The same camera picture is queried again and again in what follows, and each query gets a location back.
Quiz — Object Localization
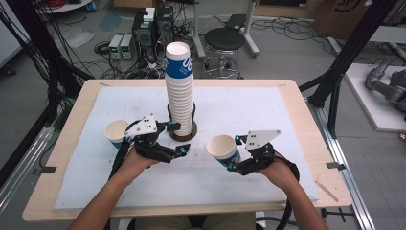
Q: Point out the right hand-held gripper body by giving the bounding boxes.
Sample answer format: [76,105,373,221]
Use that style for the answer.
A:
[243,128,282,176]

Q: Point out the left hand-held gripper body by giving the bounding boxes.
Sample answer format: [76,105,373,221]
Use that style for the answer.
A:
[124,113,173,164]

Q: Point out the brown cup holder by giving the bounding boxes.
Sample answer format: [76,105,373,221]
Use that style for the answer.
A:
[167,102,198,143]

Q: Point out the blue and white paper cup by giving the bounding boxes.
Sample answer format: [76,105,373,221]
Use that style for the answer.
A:
[206,134,242,169]
[103,119,130,150]

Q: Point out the stack of white paper cups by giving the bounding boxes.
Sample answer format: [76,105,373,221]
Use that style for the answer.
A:
[165,41,195,138]

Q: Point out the person's left hand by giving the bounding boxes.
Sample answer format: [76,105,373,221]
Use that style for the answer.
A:
[123,147,161,188]

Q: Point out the person's right hand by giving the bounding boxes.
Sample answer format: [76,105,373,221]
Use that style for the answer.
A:
[257,151,300,193]

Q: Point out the white table mat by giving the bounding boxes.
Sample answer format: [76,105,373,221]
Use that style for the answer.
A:
[54,85,320,210]

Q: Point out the person's legs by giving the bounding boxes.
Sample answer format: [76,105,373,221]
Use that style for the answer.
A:
[133,214,257,230]

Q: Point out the black table clip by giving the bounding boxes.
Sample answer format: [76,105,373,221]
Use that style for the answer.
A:
[326,161,347,171]
[32,166,57,176]

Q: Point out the grey power supply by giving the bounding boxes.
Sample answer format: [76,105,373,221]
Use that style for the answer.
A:
[108,34,124,60]
[120,34,135,60]

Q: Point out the thin wooden stick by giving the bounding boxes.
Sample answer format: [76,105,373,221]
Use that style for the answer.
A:
[315,180,340,203]

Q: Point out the black round stool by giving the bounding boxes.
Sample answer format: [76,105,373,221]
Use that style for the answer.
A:
[200,27,247,81]

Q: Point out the white rolling stand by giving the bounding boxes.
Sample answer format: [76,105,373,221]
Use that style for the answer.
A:
[191,0,261,60]

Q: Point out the white floor board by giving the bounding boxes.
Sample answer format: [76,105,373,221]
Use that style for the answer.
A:
[344,61,406,132]

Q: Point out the white box on tower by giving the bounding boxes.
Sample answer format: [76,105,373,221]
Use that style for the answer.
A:
[143,7,156,23]

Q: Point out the dark flat panel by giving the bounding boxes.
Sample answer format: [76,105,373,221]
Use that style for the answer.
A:
[224,13,248,30]

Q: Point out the small cardboard box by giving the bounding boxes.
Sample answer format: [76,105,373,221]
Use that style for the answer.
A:
[113,0,157,9]

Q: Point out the large cardboard box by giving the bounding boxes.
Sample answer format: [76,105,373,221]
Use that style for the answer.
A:
[314,0,374,39]

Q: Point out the white round table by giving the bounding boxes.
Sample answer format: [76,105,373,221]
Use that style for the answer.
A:
[34,0,95,14]

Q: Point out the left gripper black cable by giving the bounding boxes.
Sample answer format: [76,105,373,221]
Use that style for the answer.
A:
[108,119,142,180]

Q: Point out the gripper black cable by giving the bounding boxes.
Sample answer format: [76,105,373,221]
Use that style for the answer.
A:
[276,157,301,230]
[108,119,142,180]

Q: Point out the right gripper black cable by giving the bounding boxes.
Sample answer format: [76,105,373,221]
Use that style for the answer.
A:
[276,157,301,230]

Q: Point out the tangle of black floor cables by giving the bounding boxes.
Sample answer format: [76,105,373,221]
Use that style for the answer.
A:
[92,39,170,80]

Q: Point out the aluminium rail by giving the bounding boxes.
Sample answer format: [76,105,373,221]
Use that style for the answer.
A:
[0,126,56,214]
[305,99,377,230]

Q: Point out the black metal frame with cables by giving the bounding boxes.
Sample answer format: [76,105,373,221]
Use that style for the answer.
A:
[0,0,95,190]

